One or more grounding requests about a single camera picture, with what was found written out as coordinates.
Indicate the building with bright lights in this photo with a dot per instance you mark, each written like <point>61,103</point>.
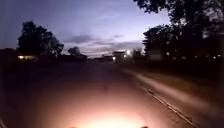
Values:
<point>119,56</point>

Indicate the small dark tree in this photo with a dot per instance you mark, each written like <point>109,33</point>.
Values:
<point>74,50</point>

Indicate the low dark building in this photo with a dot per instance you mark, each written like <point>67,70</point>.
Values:
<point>71,57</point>

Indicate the dark asphalt road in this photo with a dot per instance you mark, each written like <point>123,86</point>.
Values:
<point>83,96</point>

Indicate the dark building behind trees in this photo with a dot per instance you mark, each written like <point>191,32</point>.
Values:
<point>156,55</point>

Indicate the tall dark tree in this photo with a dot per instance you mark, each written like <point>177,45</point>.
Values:
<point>156,38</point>

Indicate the robot's own part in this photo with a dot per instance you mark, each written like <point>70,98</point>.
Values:
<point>144,127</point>

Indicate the dark grass verge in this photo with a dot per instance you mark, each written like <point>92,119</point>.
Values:
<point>186,71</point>

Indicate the pale concrete pavement strip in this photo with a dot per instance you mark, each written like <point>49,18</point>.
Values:
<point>180,96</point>

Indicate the large dark tree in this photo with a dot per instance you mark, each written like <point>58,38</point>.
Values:
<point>36,38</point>

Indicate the low building with lit window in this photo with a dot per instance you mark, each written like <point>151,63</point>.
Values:
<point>26,56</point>

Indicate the dark overhanging trees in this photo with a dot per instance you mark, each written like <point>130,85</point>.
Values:
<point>190,20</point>

